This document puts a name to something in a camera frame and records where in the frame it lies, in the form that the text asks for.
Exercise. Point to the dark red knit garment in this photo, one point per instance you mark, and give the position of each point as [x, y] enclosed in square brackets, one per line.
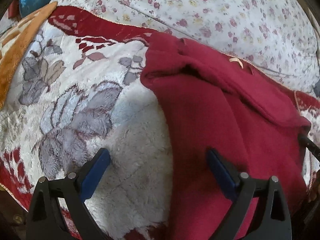
[212, 110]

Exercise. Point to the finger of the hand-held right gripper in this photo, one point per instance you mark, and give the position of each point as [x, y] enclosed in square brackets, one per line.
[311, 146]

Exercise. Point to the floral white bed quilt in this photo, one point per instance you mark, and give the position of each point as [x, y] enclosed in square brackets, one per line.
[212, 7]

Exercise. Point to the orange plush blanket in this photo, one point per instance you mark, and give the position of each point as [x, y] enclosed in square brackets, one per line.
[17, 47]

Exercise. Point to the person's right hand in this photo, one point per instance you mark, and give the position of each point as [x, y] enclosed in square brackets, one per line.
[315, 186]

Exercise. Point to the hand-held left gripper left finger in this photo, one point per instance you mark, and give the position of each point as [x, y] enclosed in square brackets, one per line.
[96, 171]

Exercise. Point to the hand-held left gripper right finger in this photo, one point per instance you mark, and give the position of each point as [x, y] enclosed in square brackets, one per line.
[221, 173]

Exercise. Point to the red and white plush blanket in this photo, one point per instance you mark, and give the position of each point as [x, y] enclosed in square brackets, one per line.
[100, 80]

